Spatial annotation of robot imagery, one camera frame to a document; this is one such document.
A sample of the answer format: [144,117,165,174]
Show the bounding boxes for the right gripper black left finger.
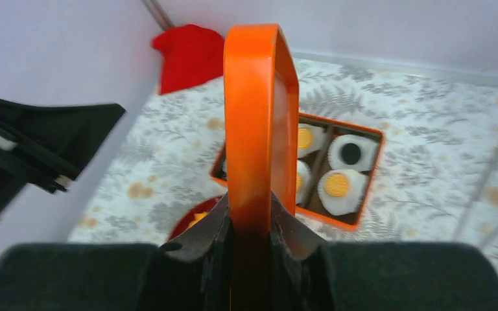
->
[137,196,232,310]

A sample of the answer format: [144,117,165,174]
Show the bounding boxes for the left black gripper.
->
[0,99,126,214]

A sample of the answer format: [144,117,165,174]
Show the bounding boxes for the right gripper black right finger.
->
[270,194,335,310]

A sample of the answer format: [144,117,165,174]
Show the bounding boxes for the round orange cookie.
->
[296,173,304,192]
[324,173,350,198]
[298,128,314,150]

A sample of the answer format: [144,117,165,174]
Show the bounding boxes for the black round cookie bottom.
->
[340,143,362,165]

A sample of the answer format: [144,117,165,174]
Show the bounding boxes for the orange tin lid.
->
[224,24,299,310]

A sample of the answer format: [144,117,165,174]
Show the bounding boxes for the dark red round plate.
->
[167,196,222,241]

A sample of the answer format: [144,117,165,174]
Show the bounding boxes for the orange fish cookie right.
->
[187,212,208,228]

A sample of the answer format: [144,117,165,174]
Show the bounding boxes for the white paper cup liner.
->
[297,123,326,158]
[317,169,368,216]
[327,134,379,172]
[296,160,311,205]

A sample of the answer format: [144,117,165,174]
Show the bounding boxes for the orange compartment cookie tin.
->
[226,111,385,231]

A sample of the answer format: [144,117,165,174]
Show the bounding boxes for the red cloth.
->
[151,24,225,95]

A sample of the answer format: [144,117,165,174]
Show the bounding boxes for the floral table mat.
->
[69,59,498,271]

